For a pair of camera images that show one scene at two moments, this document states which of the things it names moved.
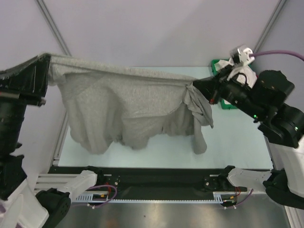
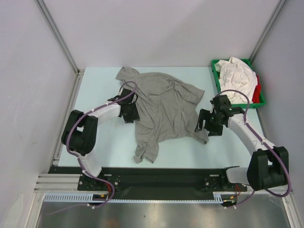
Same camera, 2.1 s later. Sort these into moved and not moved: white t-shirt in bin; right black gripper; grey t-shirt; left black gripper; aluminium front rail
Moved: right black gripper; grey t-shirt; left black gripper
Not moved: aluminium front rail; white t-shirt in bin
